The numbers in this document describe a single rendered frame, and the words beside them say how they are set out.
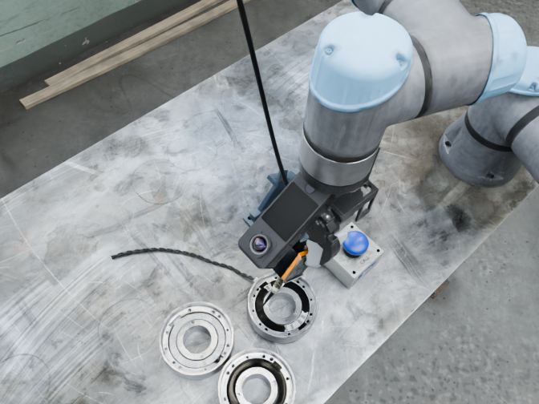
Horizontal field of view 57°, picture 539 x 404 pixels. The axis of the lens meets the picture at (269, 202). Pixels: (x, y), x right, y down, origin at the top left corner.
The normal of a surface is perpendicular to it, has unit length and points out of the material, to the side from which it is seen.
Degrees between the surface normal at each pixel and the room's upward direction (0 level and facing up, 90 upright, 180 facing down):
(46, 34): 90
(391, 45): 0
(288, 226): 32
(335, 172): 90
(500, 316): 0
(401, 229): 0
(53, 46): 90
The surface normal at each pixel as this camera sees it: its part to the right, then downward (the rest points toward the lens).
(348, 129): -0.17, 0.84
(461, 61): 0.24, 0.05
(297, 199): -0.33, -0.15
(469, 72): 0.30, 0.31
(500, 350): 0.05, -0.53
